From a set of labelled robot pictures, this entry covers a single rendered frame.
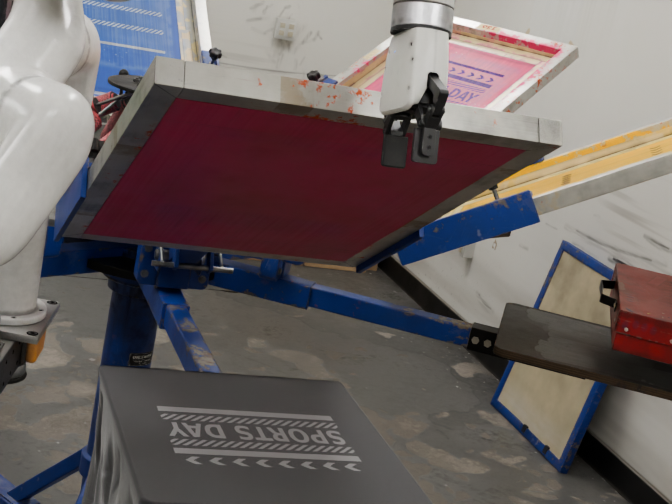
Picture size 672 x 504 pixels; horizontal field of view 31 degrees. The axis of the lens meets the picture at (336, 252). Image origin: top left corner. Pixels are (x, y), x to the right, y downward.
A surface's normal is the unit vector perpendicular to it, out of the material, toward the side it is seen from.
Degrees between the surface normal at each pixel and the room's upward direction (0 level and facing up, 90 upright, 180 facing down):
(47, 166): 85
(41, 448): 0
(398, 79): 89
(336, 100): 59
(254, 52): 90
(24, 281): 90
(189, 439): 0
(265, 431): 0
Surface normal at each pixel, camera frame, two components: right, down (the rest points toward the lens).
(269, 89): 0.36, -0.23
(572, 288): -0.88, -0.26
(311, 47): 0.30, 0.30
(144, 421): 0.20, -0.95
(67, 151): 0.83, 0.32
